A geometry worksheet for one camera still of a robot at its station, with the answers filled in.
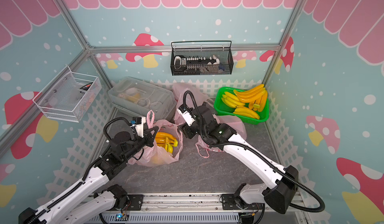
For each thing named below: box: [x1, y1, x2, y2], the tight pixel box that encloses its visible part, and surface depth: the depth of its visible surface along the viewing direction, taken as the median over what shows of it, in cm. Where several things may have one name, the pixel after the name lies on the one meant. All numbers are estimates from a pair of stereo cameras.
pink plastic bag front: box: [127, 109, 183, 167], surface depth 77 cm
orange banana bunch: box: [233, 84, 268, 112], surface depth 108 cm
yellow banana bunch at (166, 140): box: [155, 132, 178, 154], surface depth 89 cm
